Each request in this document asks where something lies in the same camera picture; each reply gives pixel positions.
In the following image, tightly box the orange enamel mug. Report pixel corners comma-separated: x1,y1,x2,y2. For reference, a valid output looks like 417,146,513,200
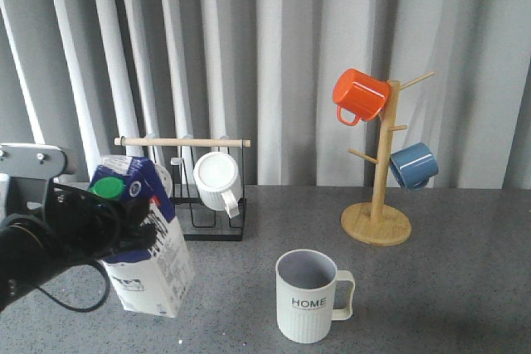
333,69,391,126

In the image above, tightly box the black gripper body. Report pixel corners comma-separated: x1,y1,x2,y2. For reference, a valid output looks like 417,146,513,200
1,174,124,263

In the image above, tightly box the blue white milk carton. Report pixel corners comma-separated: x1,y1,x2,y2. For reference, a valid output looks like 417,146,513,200
89,155,194,318

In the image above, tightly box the blue enamel mug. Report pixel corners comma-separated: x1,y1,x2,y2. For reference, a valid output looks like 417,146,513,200
389,143,439,191

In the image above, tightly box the black wire mug rack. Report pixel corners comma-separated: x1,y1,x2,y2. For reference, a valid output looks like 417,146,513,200
114,136,251,241

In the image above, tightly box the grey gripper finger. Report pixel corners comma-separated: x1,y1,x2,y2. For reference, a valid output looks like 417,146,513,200
1,143,76,176

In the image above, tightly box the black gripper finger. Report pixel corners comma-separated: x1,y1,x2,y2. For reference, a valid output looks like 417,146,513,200
112,197,156,251

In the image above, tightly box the white HOME mug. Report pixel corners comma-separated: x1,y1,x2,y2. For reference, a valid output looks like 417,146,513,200
275,249,356,344

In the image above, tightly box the wooden mug tree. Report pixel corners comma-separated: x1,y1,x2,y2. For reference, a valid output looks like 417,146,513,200
341,71,435,246

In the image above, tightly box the grey curtain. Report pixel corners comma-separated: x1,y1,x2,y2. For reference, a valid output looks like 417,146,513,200
1,0,530,189

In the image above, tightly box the white ribbed mug on rack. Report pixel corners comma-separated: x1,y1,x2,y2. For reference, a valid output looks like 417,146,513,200
193,152,242,218

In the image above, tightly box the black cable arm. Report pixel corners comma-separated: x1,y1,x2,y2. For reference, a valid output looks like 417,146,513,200
39,194,122,313

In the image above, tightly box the white smiley mug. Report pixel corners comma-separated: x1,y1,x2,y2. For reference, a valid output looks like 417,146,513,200
154,163,173,198

